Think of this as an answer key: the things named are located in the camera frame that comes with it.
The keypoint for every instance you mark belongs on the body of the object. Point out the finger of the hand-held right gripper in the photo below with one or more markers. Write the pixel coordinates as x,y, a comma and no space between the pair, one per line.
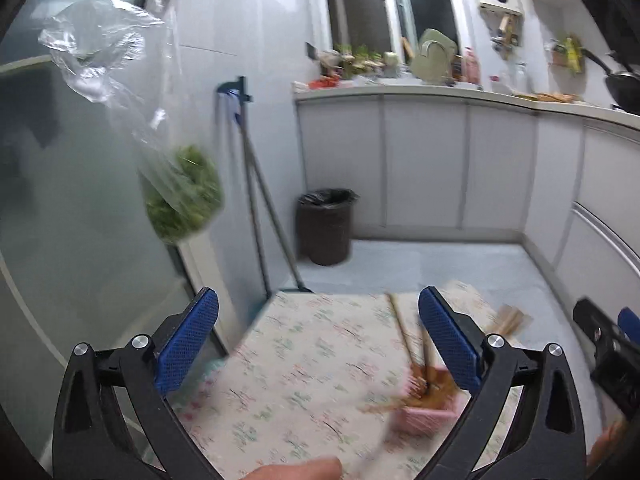
627,320
592,320

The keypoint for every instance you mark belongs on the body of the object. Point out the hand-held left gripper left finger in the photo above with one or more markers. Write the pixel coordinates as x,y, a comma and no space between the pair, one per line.
192,340

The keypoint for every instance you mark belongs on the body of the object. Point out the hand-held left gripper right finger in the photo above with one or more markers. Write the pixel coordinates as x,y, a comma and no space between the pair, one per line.
450,345

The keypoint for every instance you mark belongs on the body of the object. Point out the pink perforated plastic basket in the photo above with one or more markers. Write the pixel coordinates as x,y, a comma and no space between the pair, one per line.
425,417

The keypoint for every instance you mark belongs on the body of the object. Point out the person's right hand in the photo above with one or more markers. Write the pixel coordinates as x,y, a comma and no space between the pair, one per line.
607,442

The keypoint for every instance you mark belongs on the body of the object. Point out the person's left hand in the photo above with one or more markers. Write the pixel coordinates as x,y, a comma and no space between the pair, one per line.
300,470

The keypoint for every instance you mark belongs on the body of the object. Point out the floral tablecloth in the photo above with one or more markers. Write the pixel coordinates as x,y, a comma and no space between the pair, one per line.
300,360

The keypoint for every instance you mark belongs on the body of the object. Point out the frosted glass door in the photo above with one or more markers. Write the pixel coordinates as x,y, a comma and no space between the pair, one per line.
60,285

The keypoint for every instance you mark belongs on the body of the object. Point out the plastic bag of greens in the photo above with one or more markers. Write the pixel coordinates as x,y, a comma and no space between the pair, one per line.
185,195

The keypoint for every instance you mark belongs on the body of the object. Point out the dark brown trash bin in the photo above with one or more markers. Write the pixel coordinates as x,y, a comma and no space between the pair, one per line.
325,235

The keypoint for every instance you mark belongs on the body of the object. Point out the black trash bag liner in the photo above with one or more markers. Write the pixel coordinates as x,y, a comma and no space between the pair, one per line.
325,197

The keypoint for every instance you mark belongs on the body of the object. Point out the cutting board with food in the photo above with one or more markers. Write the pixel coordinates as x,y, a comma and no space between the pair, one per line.
550,96

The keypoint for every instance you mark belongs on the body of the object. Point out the black wok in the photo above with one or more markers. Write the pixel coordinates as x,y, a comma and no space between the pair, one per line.
622,85

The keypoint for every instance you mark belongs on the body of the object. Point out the clear glass bottle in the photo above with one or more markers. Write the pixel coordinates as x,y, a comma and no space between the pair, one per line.
521,77

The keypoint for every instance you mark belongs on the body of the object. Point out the grey kitchen countertop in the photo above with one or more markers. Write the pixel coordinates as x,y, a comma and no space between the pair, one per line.
450,91

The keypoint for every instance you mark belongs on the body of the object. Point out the small jar pink lid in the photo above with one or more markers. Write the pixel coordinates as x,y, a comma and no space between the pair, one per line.
495,84

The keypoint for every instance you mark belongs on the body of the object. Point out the brown bottle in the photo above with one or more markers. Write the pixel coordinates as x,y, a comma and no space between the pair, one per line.
458,70

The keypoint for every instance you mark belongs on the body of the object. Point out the pink bottle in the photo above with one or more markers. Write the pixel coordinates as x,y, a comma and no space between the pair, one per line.
471,65

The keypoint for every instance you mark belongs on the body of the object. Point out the pale green cabbage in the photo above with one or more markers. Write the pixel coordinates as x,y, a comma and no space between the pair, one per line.
391,62

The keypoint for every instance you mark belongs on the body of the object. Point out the red packets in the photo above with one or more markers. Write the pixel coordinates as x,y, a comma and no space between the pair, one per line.
325,82

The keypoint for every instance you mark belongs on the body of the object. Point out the chrome faucet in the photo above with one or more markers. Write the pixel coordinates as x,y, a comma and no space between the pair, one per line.
435,46

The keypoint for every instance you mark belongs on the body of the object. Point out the bunch of green vegetables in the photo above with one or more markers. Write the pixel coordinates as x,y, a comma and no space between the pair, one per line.
355,55

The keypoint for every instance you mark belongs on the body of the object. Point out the bag of garlic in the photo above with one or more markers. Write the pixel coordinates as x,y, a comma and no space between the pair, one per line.
327,62

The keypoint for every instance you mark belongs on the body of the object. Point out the kitchen window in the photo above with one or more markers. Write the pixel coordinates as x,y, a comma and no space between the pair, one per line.
360,5

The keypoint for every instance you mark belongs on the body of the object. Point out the grey cabinet run metal rail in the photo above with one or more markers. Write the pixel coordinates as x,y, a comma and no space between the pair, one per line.
600,200

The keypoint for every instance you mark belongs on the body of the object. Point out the wall spice rack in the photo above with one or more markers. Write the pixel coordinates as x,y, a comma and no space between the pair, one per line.
570,55

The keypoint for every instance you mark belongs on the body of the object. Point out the wooden wall knife rack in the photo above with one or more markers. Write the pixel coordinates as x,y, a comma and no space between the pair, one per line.
502,25

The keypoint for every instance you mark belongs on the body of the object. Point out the dark wall socket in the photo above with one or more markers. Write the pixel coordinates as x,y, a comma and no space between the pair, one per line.
311,51

